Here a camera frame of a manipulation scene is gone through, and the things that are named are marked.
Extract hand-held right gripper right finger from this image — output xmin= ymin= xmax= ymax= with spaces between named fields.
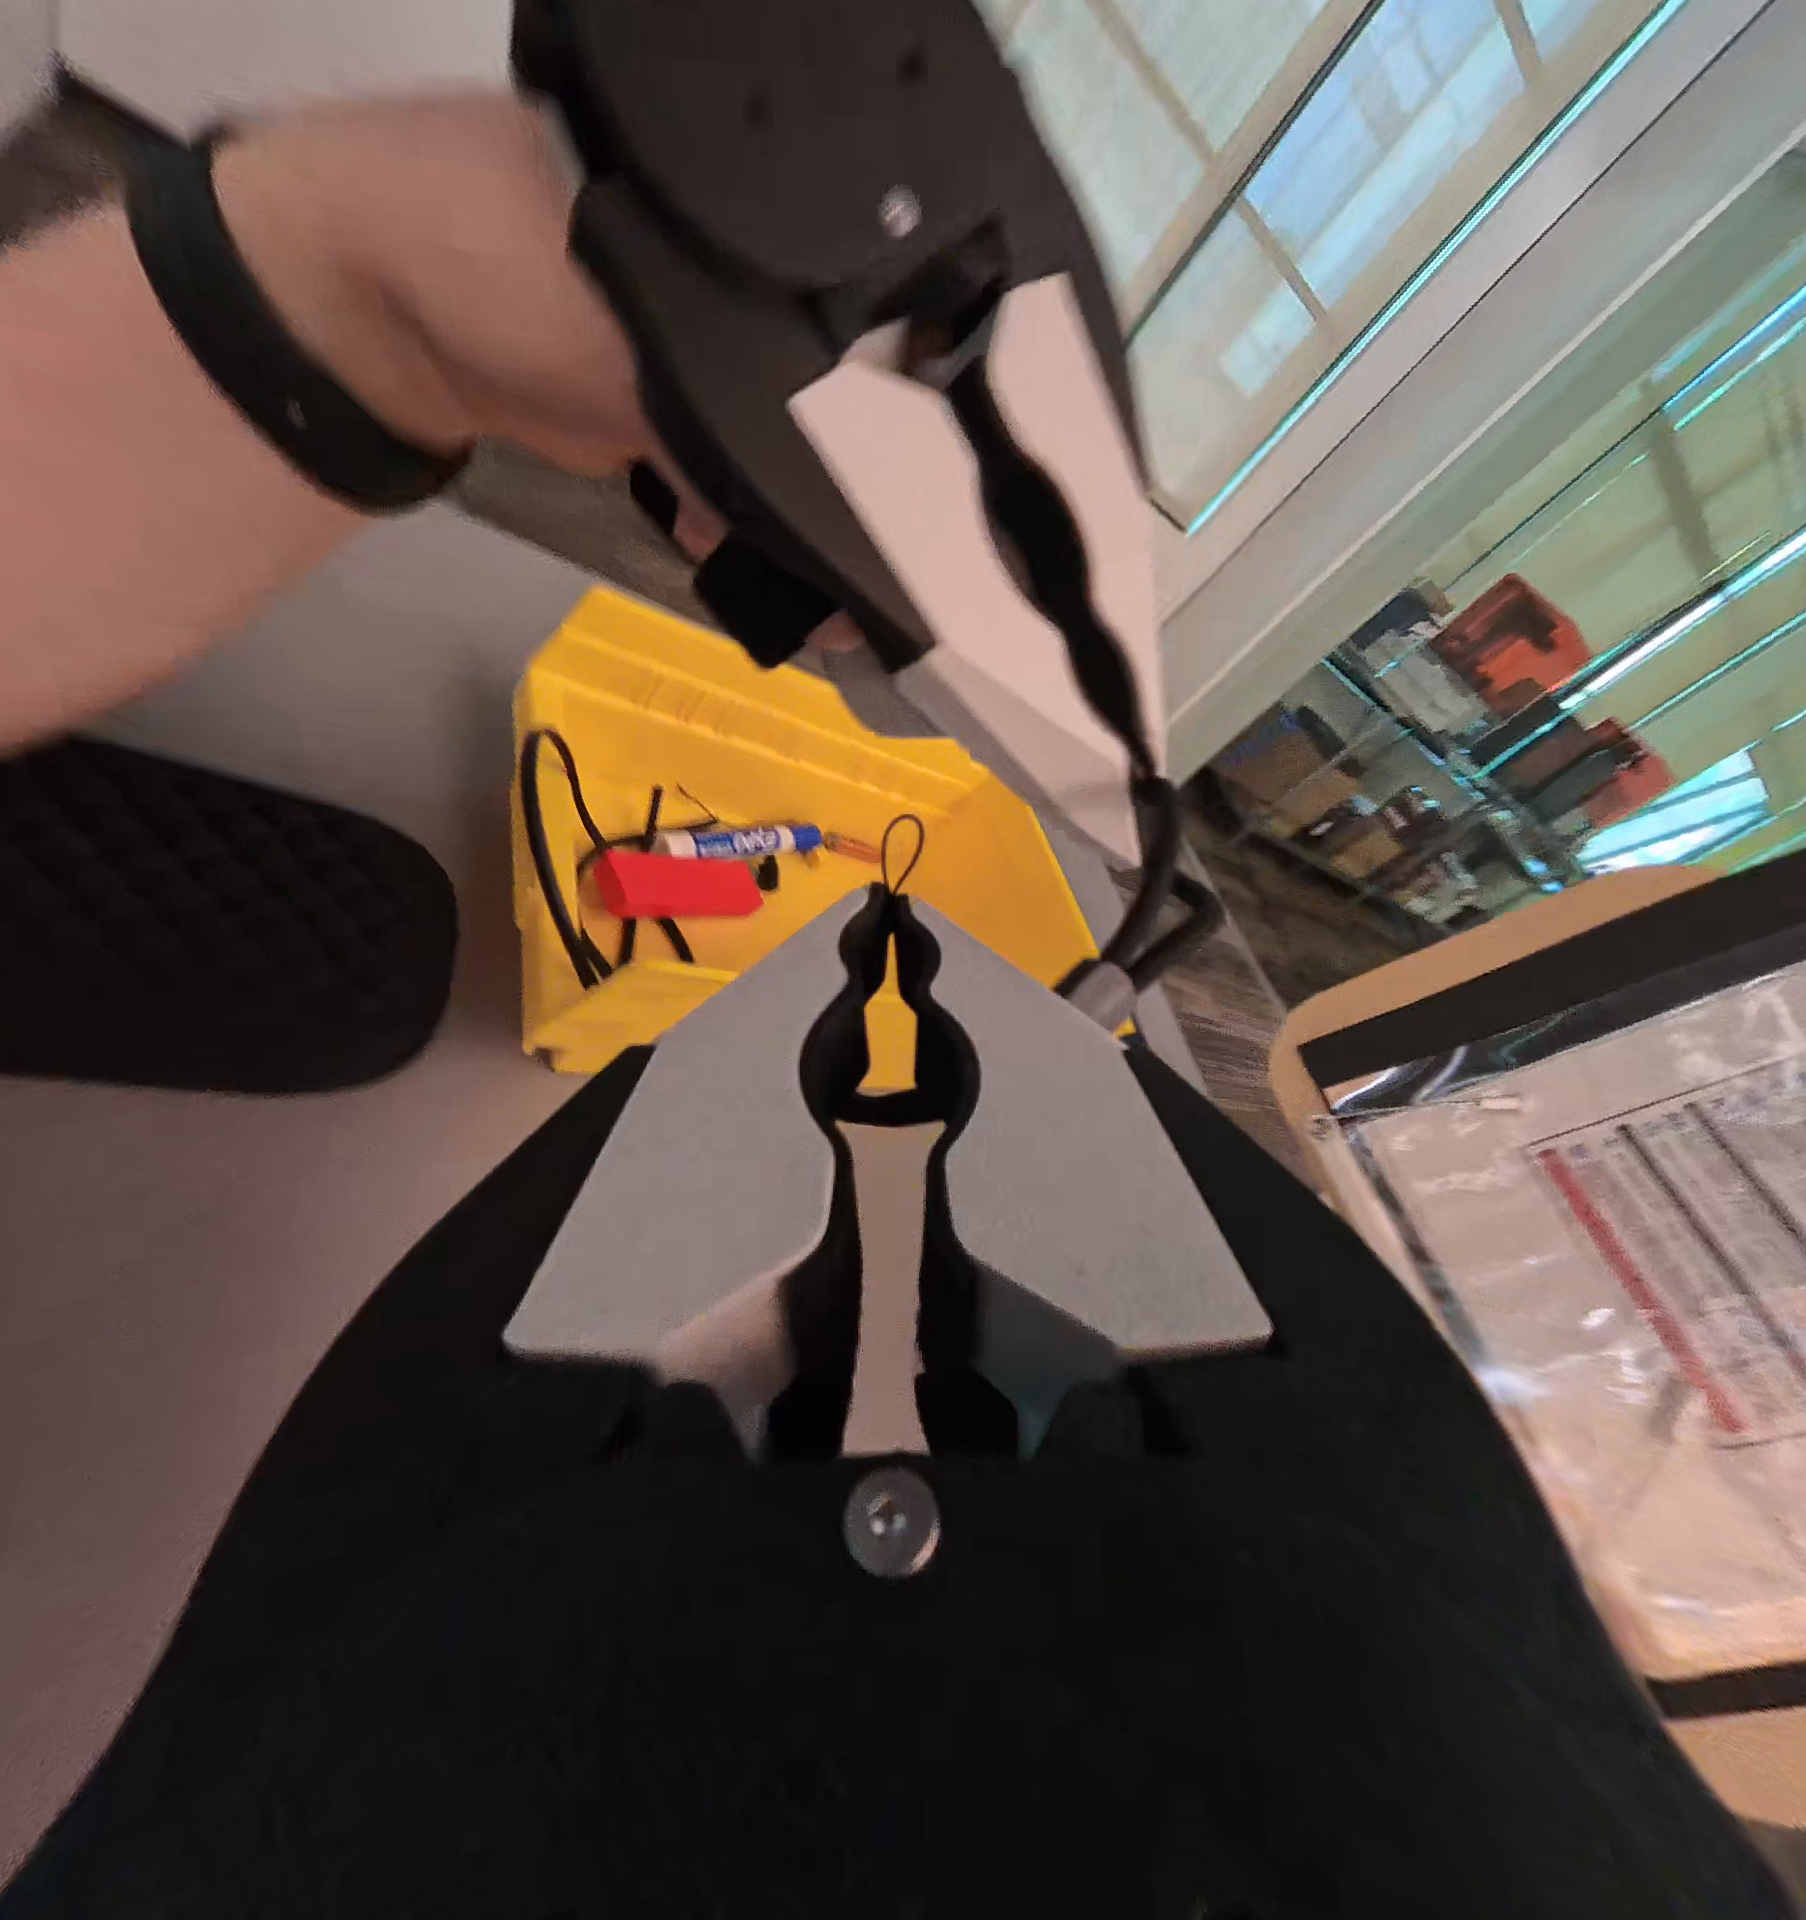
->
xmin=888 ymin=896 xmax=1280 ymax=1457

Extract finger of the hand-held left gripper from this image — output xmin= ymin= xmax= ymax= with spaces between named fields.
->
xmin=962 ymin=267 xmax=1167 ymax=776
xmin=787 ymin=317 xmax=1146 ymax=786

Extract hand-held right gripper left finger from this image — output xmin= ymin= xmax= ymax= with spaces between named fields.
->
xmin=498 ymin=881 xmax=901 ymax=1457

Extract yellow plastic bin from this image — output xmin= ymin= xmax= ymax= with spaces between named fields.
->
xmin=511 ymin=586 xmax=1142 ymax=1073

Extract black cord with grey plug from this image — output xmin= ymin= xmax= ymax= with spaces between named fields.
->
xmin=873 ymin=768 xmax=1230 ymax=1044

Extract person's left hand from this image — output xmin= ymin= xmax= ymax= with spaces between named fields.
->
xmin=211 ymin=95 xmax=725 ymax=557

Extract large paned window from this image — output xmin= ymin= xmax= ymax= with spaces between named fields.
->
xmin=978 ymin=0 xmax=1806 ymax=533

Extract red plastic block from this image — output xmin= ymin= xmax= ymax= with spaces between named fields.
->
xmin=589 ymin=846 xmax=767 ymax=918

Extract blue dry-erase marker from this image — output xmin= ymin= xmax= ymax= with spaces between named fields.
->
xmin=658 ymin=820 xmax=828 ymax=863

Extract glass-fronted storage shelves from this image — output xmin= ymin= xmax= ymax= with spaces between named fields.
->
xmin=1196 ymin=569 xmax=1806 ymax=943

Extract orange tool case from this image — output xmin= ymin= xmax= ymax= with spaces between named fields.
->
xmin=1428 ymin=577 xmax=1592 ymax=706
xmin=1546 ymin=720 xmax=1673 ymax=831

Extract plastic-covered paper sheet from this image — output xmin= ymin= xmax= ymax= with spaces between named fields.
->
xmin=1323 ymin=960 xmax=1806 ymax=1667

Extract black mesh pad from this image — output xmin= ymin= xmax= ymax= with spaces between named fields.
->
xmin=0 ymin=733 xmax=462 ymax=1098

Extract thick black cable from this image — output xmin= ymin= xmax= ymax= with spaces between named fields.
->
xmin=515 ymin=730 xmax=695 ymax=994

